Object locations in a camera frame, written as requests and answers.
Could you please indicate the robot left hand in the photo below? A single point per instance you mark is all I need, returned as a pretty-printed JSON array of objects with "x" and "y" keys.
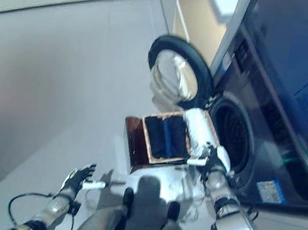
[{"x": 72, "y": 181}]

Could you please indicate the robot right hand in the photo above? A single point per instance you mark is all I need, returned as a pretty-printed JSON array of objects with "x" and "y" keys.
[{"x": 220, "y": 160}]

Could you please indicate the white garment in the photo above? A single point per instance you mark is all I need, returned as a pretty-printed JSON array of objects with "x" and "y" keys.
[{"x": 198, "y": 126}]

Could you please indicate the blue garment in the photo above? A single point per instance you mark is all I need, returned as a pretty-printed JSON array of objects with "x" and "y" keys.
[{"x": 167, "y": 139}]

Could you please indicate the black garment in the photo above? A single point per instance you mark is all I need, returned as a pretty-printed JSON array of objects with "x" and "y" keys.
[{"x": 152, "y": 137}]

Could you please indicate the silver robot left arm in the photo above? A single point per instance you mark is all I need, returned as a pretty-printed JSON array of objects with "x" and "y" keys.
[{"x": 57, "y": 204}]

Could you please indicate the dark front-load washing machine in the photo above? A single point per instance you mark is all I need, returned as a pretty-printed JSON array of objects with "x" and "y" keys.
[{"x": 285, "y": 109}]

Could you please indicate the silver robot left leg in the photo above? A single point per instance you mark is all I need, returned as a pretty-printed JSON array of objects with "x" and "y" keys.
[{"x": 99, "y": 227}]

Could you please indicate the round glass washer door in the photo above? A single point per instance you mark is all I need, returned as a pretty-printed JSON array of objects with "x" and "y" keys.
[{"x": 173, "y": 72}]

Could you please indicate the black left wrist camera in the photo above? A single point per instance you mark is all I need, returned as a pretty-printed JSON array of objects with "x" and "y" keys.
[{"x": 74, "y": 208}]

